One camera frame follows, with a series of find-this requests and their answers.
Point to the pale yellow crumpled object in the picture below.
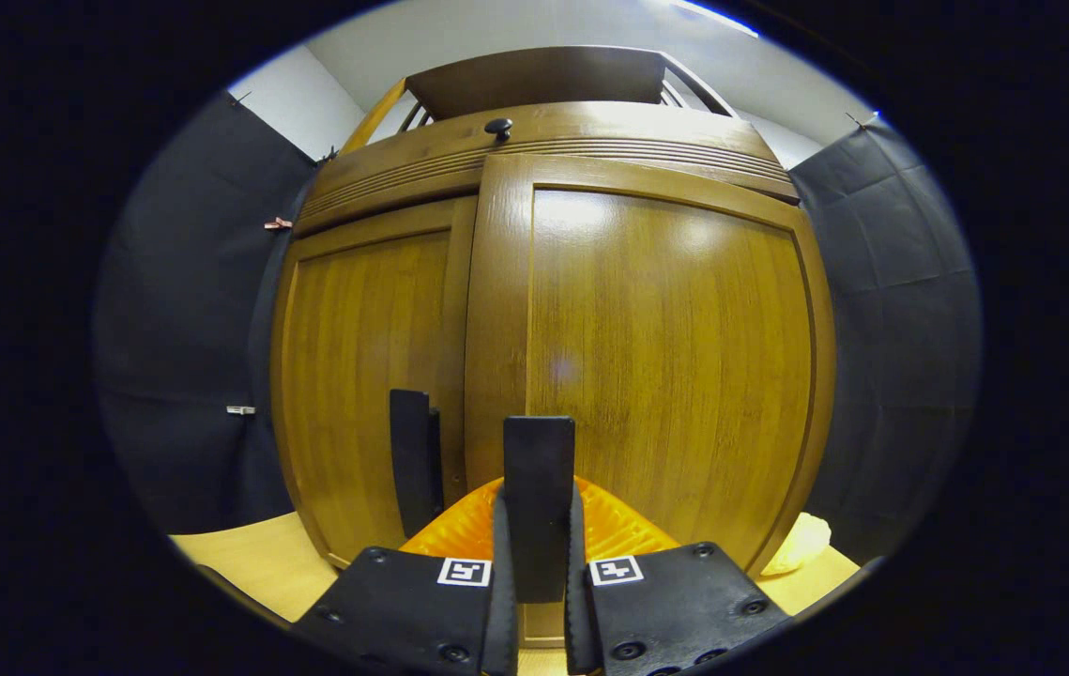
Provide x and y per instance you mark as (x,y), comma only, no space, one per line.
(797,545)

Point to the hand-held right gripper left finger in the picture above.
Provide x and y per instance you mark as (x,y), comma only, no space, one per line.
(499,629)

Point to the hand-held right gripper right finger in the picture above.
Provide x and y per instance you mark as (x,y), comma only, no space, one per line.
(579,629)

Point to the copper clip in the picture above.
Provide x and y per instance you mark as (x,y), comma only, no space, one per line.
(278,224)

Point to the wooden double-door shoe cabinet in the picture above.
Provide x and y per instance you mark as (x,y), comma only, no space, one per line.
(543,80)

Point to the black backdrop cloth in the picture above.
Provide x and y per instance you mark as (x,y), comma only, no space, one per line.
(187,310)
(900,329)

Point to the dark clip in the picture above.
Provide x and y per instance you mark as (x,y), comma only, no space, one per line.
(328,155)

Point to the wooden cabinet door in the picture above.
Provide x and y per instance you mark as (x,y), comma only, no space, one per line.
(675,357)
(356,376)

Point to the black round drawer knob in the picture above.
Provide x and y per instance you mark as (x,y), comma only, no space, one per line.
(498,127)

